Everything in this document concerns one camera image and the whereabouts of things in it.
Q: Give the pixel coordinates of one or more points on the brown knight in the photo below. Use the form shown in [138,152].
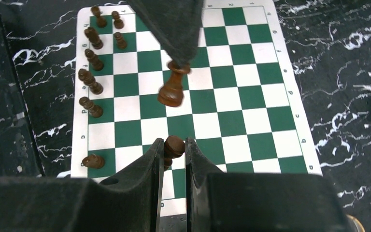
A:
[93,37]

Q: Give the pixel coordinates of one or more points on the brown rook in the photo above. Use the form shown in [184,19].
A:
[93,161]
[100,20]

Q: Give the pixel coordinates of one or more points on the green white chess board mat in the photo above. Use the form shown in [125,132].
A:
[241,102]

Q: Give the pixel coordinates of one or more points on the brown king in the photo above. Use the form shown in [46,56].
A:
[89,80]

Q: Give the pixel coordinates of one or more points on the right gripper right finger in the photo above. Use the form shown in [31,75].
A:
[246,202]

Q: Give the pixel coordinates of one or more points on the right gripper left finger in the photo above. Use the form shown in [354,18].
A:
[128,201]

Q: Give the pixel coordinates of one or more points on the black base frame rail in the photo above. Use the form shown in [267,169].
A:
[18,152]

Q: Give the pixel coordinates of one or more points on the brown pawn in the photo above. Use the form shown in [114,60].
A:
[174,147]
[120,41]
[118,22]

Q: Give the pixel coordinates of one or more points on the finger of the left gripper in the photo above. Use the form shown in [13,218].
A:
[174,23]

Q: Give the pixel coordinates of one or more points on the brown bishop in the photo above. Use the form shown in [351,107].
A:
[171,93]

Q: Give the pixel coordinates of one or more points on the brown bishop chess piece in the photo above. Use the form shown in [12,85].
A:
[94,60]

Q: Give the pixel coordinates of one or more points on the brown queen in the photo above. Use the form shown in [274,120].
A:
[94,110]

